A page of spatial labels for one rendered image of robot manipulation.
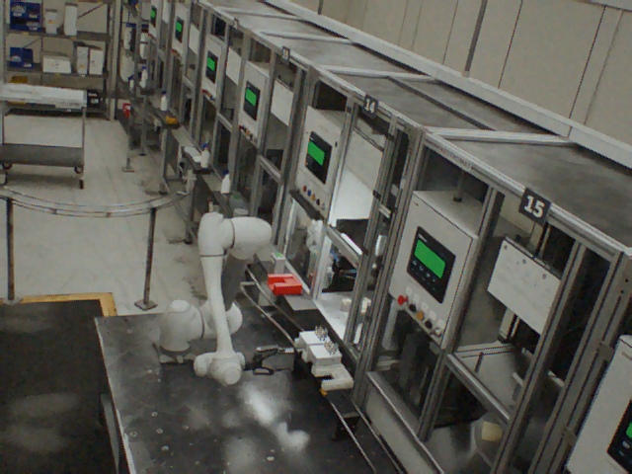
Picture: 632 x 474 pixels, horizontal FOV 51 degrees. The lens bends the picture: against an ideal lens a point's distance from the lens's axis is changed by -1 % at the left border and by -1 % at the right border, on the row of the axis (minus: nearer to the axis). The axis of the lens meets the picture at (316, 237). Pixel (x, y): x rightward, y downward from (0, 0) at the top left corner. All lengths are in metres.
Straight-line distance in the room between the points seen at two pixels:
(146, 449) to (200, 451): 0.22
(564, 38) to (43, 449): 5.86
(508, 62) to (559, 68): 0.79
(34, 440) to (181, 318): 1.15
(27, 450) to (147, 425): 1.05
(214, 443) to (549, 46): 5.62
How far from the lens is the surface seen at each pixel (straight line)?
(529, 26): 7.69
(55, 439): 3.93
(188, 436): 2.94
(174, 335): 3.26
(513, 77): 7.75
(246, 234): 2.87
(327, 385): 3.00
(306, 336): 3.20
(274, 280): 3.60
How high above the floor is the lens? 2.63
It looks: 24 degrees down
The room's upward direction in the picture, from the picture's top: 11 degrees clockwise
